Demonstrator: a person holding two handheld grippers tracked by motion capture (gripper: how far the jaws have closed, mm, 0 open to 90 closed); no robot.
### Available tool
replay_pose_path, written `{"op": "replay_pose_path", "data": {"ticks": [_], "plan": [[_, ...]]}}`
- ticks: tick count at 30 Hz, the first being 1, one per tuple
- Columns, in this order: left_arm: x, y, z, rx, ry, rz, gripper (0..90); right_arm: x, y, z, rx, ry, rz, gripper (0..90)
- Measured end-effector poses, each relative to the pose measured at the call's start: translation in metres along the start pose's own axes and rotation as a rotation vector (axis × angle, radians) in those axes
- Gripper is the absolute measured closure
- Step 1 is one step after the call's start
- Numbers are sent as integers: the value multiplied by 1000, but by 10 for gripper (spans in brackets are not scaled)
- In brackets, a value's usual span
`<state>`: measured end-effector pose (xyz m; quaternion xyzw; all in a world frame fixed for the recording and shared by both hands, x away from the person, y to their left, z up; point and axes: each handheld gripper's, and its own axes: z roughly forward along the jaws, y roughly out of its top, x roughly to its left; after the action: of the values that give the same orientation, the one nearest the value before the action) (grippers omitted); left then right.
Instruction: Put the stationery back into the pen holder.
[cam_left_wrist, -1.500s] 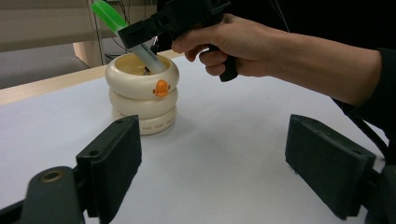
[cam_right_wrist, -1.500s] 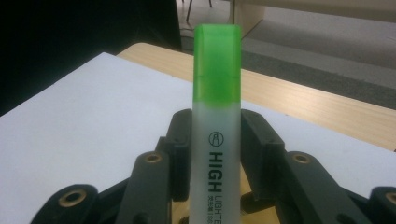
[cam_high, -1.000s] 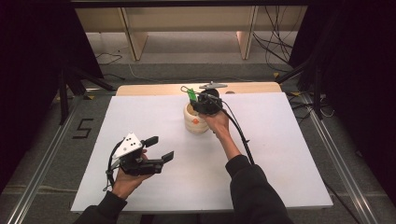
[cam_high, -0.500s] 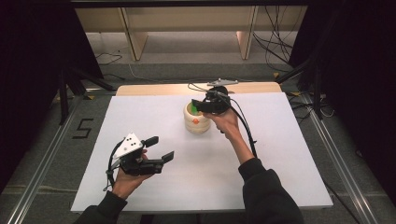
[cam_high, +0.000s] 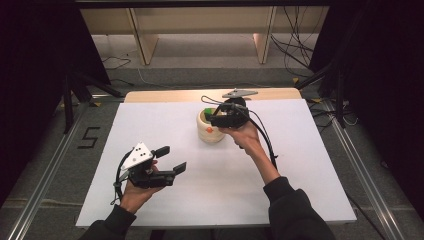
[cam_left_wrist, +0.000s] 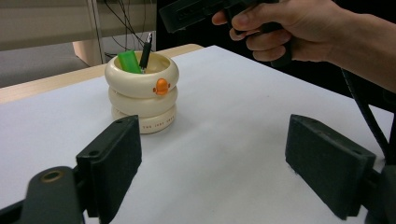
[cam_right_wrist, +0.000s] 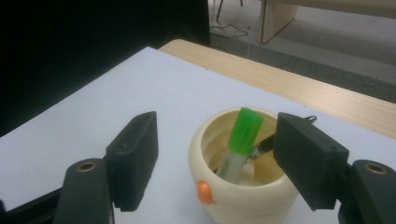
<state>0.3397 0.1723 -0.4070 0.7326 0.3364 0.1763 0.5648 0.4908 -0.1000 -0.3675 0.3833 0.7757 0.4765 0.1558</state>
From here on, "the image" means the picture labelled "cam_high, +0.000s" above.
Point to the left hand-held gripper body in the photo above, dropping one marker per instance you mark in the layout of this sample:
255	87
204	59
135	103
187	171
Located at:
140	156

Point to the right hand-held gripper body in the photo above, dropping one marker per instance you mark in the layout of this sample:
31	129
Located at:
233	115

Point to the cream ribbed pen holder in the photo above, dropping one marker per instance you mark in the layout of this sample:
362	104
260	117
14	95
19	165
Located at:
208	135

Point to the person's right hand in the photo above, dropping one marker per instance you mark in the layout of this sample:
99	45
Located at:
248	138

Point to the person's left hand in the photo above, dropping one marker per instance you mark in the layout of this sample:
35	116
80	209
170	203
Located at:
135	198

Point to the white board table cover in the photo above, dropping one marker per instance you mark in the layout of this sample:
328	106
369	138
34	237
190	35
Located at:
200	200

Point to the wooden table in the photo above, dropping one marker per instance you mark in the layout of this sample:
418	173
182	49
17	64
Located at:
166	95

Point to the black tripod stand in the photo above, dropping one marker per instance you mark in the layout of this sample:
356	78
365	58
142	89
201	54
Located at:
68	106

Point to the beige wooden desk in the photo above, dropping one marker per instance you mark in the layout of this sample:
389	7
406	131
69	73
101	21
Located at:
200	20

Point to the black metal stand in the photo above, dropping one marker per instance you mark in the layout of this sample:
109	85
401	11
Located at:
340	100

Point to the black curtain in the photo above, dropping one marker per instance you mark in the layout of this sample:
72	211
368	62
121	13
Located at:
383	83
33	83

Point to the aluminium floor rail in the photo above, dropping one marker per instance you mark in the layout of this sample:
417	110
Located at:
43	186
366	180

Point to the black overhead frame bar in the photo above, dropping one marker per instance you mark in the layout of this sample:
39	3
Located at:
200	3

